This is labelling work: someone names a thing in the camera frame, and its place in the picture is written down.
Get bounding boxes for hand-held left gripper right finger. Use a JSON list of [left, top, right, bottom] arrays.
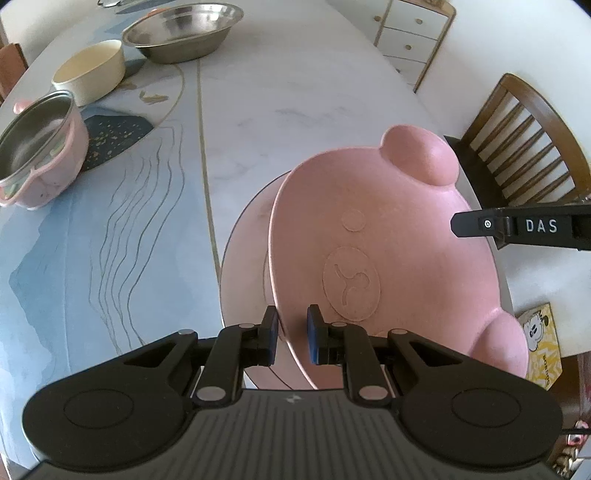
[[307, 304, 467, 408]]

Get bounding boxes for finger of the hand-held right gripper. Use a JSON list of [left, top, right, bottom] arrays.
[[450, 208, 509, 250]]

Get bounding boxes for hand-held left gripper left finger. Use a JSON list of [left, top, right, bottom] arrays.
[[120, 305, 280, 408]]

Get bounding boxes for white deep plate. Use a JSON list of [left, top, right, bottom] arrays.
[[219, 173, 319, 391]]

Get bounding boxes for pink bear-shaped plate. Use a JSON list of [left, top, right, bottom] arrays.
[[265, 124, 529, 391]]

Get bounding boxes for pink steel-lined bowl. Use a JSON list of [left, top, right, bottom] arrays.
[[0, 90, 90, 210]]

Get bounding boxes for large steel bowl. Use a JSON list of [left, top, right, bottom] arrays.
[[121, 2, 245, 64]]

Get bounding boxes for cream bowl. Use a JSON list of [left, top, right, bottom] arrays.
[[51, 39, 126, 108]]

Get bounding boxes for wooden slatted chair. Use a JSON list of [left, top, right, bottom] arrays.
[[443, 72, 591, 208]]

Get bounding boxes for yellow cartoon printed box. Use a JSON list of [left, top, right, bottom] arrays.
[[516, 302, 563, 392]]

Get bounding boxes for blue printed table runner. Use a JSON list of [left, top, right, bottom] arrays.
[[0, 55, 222, 462]]

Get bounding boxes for white drawer cabinet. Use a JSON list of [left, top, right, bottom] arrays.
[[373, 0, 458, 93]]

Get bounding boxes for wooden chair with towel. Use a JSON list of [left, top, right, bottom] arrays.
[[0, 42, 28, 103]]

